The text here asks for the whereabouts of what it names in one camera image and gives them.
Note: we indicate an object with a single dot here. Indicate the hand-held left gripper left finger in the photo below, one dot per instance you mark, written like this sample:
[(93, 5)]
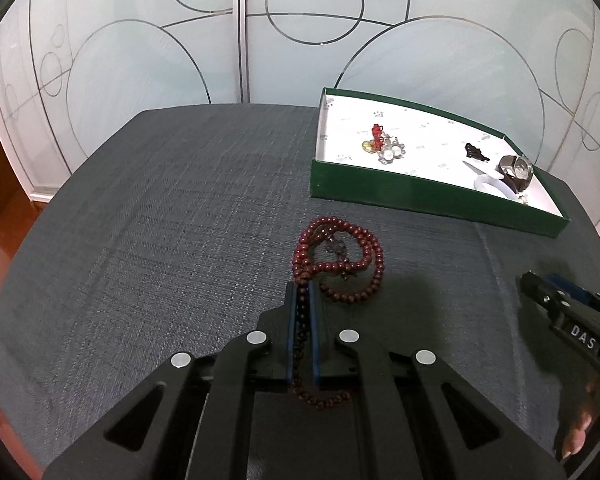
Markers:
[(291, 320)]

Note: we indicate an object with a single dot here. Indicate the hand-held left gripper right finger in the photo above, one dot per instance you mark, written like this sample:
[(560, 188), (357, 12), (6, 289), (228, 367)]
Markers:
[(314, 330)]

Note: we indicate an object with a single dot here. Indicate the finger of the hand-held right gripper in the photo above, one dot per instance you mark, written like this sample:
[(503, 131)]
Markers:
[(537, 290), (567, 282)]

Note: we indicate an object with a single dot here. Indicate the green box with white lining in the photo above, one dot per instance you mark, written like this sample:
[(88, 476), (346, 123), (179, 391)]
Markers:
[(360, 187)]

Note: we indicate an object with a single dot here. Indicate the person's right hand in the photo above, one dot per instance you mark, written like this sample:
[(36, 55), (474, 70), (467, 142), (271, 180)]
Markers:
[(575, 442)]

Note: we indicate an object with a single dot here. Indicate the white bangle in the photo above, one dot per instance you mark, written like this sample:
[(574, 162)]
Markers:
[(490, 183)]

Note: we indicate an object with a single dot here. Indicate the small black ornament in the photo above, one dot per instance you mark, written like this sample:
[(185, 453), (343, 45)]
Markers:
[(476, 152)]

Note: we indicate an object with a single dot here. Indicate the frosted glass sliding door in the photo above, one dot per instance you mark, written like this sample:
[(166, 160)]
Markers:
[(455, 60), (130, 60)]

